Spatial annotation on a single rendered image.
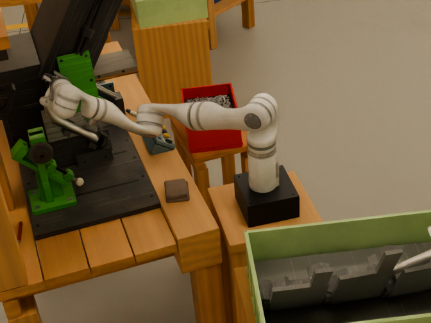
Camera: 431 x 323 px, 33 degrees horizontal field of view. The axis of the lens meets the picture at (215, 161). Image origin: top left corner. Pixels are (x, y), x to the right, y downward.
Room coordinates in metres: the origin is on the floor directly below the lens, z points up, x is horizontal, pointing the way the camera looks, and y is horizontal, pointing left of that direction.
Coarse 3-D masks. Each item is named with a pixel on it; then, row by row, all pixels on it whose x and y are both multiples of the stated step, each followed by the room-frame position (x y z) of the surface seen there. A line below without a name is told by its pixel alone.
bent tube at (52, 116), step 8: (56, 72) 2.27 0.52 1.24; (48, 88) 2.26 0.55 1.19; (48, 96) 2.25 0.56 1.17; (48, 112) 2.23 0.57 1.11; (56, 120) 2.23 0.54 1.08; (64, 120) 2.24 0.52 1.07; (72, 128) 2.23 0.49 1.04; (80, 128) 2.24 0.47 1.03; (88, 136) 2.23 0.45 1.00; (96, 136) 2.24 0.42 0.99
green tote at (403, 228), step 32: (320, 224) 1.68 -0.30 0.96; (352, 224) 1.69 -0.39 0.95; (384, 224) 1.69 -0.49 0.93; (416, 224) 1.69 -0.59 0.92; (256, 256) 1.67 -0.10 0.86; (288, 256) 1.68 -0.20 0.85; (256, 288) 1.44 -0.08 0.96; (256, 320) 1.46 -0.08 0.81; (384, 320) 1.28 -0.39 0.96; (416, 320) 1.28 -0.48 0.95
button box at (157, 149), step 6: (162, 132) 2.32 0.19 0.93; (144, 138) 2.31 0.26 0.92; (150, 138) 2.27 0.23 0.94; (156, 138) 2.24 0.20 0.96; (162, 138) 2.26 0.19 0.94; (150, 144) 2.25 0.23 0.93; (156, 144) 2.23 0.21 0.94; (162, 144) 2.23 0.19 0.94; (168, 144) 2.24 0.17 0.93; (150, 150) 2.23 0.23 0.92; (156, 150) 2.22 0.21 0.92; (162, 150) 2.23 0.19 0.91; (168, 150) 2.24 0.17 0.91
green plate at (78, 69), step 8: (56, 56) 2.33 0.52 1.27; (64, 56) 2.33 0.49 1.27; (72, 56) 2.34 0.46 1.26; (80, 56) 2.34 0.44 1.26; (88, 56) 2.35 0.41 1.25; (64, 64) 2.32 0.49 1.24; (72, 64) 2.33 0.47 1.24; (80, 64) 2.33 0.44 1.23; (88, 64) 2.34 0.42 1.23; (64, 72) 2.31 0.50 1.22; (72, 72) 2.32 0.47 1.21; (80, 72) 2.33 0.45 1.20; (88, 72) 2.33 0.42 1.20; (72, 80) 2.31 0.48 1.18; (80, 80) 2.32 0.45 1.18; (88, 80) 2.32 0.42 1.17; (80, 88) 2.31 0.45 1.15; (88, 88) 2.31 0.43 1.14; (96, 88) 2.32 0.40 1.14; (96, 96) 2.31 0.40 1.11; (80, 104) 2.29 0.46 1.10
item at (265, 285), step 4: (260, 280) 1.46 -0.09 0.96; (264, 280) 1.47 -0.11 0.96; (268, 280) 1.48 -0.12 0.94; (260, 284) 1.46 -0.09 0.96; (264, 284) 1.46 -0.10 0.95; (268, 284) 1.47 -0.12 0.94; (260, 288) 1.45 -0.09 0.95; (264, 288) 1.45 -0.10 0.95; (268, 288) 1.46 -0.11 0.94; (260, 292) 1.44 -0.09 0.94; (264, 292) 1.44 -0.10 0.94; (268, 292) 1.45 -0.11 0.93; (260, 296) 1.43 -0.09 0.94; (264, 296) 1.43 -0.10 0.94; (268, 296) 1.43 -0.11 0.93; (264, 300) 1.42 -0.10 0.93; (268, 300) 1.43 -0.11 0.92
